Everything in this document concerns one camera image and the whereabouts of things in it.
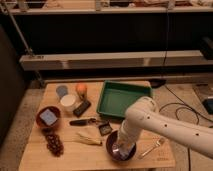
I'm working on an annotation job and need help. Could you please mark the purple bowl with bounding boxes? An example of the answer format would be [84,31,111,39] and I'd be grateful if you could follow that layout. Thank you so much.
[106,131,136,161]

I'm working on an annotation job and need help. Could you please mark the grey blue towel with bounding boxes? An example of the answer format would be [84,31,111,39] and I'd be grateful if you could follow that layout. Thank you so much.
[112,144,130,160]

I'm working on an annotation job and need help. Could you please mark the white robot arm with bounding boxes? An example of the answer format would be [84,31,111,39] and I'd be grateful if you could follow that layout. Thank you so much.
[117,96,213,159]

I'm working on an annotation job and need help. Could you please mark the brown bowl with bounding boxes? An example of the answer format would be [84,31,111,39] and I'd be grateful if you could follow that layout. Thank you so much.
[36,106,61,128]

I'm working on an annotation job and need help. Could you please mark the green plastic tray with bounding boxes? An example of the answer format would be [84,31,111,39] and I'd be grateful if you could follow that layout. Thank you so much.
[97,81,152,119]

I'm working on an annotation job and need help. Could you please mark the orange fruit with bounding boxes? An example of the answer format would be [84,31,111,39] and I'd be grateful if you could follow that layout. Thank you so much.
[76,83,87,100]

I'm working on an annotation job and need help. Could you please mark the black rectangular block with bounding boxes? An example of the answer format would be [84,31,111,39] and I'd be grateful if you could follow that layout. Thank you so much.
[73,100,91,117]

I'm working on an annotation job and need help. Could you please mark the white cup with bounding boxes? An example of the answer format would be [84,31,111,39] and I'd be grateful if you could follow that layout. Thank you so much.
[60,94,77,112]

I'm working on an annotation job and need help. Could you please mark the small dark square object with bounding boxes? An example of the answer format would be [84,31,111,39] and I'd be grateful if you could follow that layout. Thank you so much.
[99,123,112,136]

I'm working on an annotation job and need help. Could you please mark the blue sponge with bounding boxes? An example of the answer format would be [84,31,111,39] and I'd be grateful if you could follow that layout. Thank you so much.
[40,109,57,126]

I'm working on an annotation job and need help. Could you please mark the silver fork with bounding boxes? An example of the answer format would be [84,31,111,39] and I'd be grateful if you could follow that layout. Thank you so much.
[138,137,165,159]

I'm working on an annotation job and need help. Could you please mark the dark grape bunch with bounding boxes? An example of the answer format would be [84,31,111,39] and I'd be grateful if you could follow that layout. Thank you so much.
[42,129,64,157]

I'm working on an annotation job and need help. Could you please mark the wooden shelf beam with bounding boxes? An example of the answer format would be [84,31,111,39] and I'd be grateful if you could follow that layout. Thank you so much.
[20,50,213,71]

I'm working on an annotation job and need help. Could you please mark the dark box on floor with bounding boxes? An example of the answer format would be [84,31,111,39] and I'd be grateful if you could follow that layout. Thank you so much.
[194,84,213,115]

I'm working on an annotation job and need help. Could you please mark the black handled tool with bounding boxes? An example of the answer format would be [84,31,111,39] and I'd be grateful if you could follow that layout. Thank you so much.
[69,118,97,126]

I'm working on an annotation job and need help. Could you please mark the black floor cables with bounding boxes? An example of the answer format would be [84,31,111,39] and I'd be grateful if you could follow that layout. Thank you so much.
[158,83,213,129]

